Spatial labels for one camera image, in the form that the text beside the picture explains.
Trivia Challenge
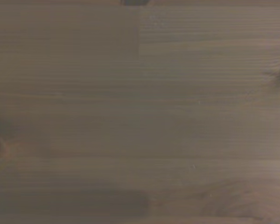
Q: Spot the dark green plate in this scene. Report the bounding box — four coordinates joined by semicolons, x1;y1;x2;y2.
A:
120;0;150;6

